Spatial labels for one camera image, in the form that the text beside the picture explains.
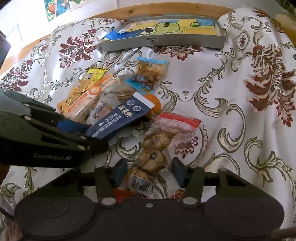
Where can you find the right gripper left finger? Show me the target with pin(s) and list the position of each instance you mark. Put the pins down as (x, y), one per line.
(108, 178)

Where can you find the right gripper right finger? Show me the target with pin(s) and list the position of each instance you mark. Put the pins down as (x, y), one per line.
(192, 179)

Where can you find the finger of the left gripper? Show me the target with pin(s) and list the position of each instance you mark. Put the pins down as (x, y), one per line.
(69, 126)

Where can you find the orange white sandwich pack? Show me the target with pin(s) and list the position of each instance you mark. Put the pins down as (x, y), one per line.
(81, 107)

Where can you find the red clear snack bag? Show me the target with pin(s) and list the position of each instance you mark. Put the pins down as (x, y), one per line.
(150, 176)

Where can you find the sausage pack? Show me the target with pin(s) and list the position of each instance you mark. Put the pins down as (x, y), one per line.
(105, 105)

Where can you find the dark blue milk carton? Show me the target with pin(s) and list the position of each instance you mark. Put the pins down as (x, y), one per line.
(132, 109)

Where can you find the gold foil snack bag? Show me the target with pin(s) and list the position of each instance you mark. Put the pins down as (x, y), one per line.
(77, 90)

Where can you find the yellow snack bar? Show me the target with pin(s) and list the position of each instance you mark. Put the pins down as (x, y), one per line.
(94, 74)

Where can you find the clear biscuit pack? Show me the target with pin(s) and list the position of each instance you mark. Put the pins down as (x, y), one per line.
(123, 91)

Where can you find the silver pen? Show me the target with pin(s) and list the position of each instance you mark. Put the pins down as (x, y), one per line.
(127, 54)

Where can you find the blue clear snack bag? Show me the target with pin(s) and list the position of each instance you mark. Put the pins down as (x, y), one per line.
(149, 72)

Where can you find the floral bed cover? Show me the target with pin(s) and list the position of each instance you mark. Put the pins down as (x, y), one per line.
(244, 94)

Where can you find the grey tray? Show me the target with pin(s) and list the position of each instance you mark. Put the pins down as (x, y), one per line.
(169, 30)

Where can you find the cartoon wall poster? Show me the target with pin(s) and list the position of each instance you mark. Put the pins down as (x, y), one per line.
(55, 8)

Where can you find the wooden bed frame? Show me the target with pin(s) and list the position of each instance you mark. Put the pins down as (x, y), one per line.
(25, 23)

